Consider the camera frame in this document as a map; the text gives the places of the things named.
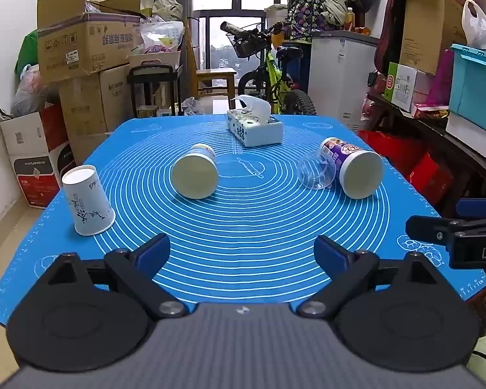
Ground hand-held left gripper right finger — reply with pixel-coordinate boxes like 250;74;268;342
297;235;448;319

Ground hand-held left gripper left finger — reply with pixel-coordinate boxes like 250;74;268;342
36;233;188;319

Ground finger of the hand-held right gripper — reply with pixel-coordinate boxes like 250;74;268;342
405;215;471;248
456;196;486;220

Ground cream paper cup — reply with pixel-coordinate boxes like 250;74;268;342
170;143;220;200

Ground clear plastic cup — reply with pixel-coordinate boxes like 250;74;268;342
297;150;337;190

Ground white ink-printed paper cup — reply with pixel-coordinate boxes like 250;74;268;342
62;165;116;237

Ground purple printed paper cup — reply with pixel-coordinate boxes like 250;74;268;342
319;137;385;200

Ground white flat box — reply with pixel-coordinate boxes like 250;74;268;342
445;111;486;163

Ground dark wooden side table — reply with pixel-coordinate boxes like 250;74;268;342
366;93;486;211

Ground red gift bags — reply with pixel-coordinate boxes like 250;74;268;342
358;130;454;207

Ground blue silicone baking mat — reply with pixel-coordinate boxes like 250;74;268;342
0;115;486;327

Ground pink flat box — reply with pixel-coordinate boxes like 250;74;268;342
411;103;450;121

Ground teal plastic storage bin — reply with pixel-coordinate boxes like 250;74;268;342
449;44;486;136

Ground small brown cardboard box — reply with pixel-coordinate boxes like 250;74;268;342
69;132;115;167

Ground white blue tissue box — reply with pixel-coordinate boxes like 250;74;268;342
227;94;284;147

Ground green white carton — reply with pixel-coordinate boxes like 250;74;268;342
384;62;418;113

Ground white red cardboard box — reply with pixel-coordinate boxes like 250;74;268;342
0;103;75;209

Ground white chest freezer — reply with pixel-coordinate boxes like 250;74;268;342
308;30;381;132

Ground black utility cart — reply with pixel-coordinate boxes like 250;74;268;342
127;62;184;118

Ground white plastic bag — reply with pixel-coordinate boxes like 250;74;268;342
462;0;486;49

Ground tall brown cardboard box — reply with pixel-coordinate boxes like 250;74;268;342
400;0;468;76

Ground green black bicycle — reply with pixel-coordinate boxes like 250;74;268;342
221;20;317;116

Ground wooden stool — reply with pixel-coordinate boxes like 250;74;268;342
195;68;237;99

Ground red guitar bag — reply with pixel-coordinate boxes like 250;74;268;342
375;0;408;74

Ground grey plastic bag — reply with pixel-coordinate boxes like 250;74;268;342
11;65;61;118

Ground large open cardboard box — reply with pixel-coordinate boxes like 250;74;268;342
36;0;143;86

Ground pile of clothes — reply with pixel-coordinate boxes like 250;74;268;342
287;0;381;43

